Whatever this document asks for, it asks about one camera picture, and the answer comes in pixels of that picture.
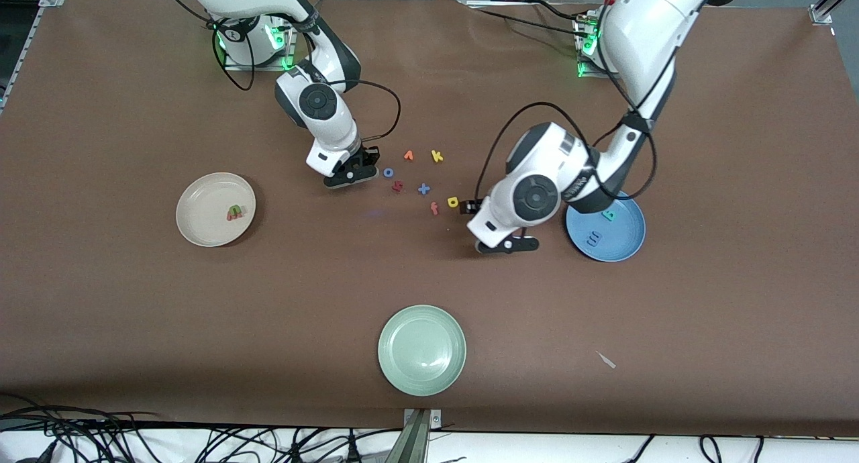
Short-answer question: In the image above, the blue round plate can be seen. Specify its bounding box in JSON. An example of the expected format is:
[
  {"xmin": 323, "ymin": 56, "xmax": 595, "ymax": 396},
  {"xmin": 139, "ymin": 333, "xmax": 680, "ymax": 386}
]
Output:
[{"xmin": 565, "ymin": 191, "xmax": 647, "ymax": 262}]

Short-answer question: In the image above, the green round plate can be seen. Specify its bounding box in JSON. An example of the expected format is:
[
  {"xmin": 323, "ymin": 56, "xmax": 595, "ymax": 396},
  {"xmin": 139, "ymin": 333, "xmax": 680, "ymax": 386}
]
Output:
[{"xmin": 377, "ymin": 305, "xmax": 467, "ymax": 397}]

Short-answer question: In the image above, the beige round plate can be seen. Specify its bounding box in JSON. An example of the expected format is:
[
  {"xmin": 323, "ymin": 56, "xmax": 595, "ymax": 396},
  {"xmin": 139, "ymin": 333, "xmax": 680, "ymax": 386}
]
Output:
[{"xmin": 176, "ymin": 172, "xmax": 257, "ymax": 248}]

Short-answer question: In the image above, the brown table cover sheet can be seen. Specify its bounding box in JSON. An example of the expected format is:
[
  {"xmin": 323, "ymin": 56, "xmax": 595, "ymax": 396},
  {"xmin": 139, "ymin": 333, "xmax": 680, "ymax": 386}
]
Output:
[{"xmin": 0, "ymin": 0, "xmax": 859, "ymax": 438}]

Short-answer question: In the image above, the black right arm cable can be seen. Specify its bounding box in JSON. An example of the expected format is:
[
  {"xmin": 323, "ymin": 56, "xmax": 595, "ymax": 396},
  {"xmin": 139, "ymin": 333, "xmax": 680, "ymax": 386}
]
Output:
[{"xmin": 158, "ymin": 0, "xmax": 403, "ymax": 142}]

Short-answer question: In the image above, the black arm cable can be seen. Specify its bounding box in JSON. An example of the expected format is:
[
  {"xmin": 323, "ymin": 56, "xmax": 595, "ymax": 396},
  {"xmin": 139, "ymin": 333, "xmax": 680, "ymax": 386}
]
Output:
[
  {"xmin": 476, "ymin": 0, "xmax": 786, "ymax": 202},
  {"xmin": 158, "ymin": 0, "xmax": 403, "ymax": 142}
]

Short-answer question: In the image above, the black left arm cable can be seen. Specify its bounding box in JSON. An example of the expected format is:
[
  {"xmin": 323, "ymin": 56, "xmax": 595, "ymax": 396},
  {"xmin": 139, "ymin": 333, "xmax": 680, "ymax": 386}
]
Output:
[{"xmin": 476, "ymin": 0, "xmax": 786, "ymax": 202}]

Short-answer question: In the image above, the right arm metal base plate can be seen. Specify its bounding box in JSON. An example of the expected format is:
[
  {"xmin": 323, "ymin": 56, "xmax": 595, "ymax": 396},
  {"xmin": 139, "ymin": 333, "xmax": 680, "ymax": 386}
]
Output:
[{"xmin": 218, "ymin": 17, "xmax": 297, "ymax": 72}]

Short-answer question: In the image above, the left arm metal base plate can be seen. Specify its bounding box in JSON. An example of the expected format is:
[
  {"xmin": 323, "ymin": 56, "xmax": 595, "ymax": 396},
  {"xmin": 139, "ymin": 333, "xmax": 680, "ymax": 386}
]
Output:
[{"xmin": 576, "ymin": 10, "xmax": 609, "ymax": 81}]

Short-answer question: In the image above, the black base power cable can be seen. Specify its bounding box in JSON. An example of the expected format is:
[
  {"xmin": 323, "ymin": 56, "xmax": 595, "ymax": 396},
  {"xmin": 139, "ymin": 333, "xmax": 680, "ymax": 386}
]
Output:
[{"xmin": 470, "ymin": 0, "xmax": 595, "ymax": 40}]

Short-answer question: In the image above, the grey metal table bracket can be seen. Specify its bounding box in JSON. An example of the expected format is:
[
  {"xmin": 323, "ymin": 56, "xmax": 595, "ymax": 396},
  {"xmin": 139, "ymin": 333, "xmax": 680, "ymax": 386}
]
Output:
[{"xmin": 401, "ymin": 408, "xmax": 444, "ymax": 463}]

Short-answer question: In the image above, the aluminium frame corner bracket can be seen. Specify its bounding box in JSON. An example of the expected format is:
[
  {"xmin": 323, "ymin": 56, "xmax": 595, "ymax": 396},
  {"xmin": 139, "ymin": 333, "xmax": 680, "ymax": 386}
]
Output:
[{"xmin": 808, "ymin": 0, "xmax": 859, "ymax": 26}]

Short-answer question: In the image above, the black floor cable tangle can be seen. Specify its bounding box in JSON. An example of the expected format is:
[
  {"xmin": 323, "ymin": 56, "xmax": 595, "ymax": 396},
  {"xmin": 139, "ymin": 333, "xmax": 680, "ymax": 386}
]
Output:
[{"xmin": 0, "ymin": 393, "xmax": 403, "ymax": 463}]

